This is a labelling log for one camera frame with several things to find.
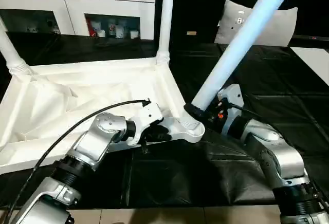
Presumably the white plastic table leg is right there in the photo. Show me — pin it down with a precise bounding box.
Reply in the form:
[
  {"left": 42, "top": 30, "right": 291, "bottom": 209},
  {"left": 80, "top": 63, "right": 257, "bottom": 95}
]
[
  {"left": 156, "top": 0, "right": 176, "bottom": 65},
  {"left": 180, "top": 0, "right": 300, "bottom": 130},
  {"left": 0, "top": 17, "right": 32, "bottom": 77}
]

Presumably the white plastic table top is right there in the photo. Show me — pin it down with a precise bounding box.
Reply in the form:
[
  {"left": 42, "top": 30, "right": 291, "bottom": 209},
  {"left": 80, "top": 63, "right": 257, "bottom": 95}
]
[{"left": 0, "top": 57, "right": 206, "bottom": 176}]

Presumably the black work mat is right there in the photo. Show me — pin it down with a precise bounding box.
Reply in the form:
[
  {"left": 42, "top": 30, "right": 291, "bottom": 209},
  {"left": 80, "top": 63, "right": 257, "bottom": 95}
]
[{"left": 0, "top": 31, "right": 329, "bottom": 208}]

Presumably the grey pillow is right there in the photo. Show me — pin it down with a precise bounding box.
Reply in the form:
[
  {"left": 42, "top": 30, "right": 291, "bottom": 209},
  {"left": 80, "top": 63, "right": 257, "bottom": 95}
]
[{"left": 214, "top": 0, "right": 299, "bottom": 47}]

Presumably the white cabinet with glass doors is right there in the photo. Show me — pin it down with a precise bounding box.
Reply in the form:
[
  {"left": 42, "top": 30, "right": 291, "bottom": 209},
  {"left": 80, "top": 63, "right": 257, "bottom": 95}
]
[{"left": 0, "top": 0, "right": 156, "bottom": 41}]

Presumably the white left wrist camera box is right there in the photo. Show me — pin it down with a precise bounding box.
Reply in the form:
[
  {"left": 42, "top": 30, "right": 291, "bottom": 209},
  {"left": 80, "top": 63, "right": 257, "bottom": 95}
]
[{"left": 126, "top": 102, "right": 165, "bottom": 145}]

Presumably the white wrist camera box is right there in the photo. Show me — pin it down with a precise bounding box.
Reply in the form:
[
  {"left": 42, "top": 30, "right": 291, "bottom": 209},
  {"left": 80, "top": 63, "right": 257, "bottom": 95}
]
[
  {"left": 126, "top": 102, "right": 165, "bottom": 145},
  {"left": 216, "top": 84, "right": 245, "bottom": 118}
]

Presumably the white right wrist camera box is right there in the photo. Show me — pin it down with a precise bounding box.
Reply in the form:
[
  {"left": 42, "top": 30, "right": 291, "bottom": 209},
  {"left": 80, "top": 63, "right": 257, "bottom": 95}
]
[{"left": 216, "top": 84, "right": 245, "bottom": 118}]

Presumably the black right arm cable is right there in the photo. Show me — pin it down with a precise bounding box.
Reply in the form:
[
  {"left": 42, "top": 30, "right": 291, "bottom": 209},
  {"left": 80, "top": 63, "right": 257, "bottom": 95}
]
[{"left": 226, "top": 101, "right": 269, "bottom": 123}]

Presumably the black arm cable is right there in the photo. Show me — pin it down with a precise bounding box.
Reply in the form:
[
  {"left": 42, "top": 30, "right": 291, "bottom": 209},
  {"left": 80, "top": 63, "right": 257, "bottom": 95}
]
[
  {"left": 3, "top": 99, "right": 151, "bottom": 220},
  {"left": 226, "top": 101, "right": 269, "bottom": 123}
]

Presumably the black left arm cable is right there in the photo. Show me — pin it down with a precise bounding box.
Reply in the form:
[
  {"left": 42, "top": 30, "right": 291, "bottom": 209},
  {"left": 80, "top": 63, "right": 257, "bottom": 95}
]
[{"left": 3, "top": 99, "right": 151, "bottom": 220}]

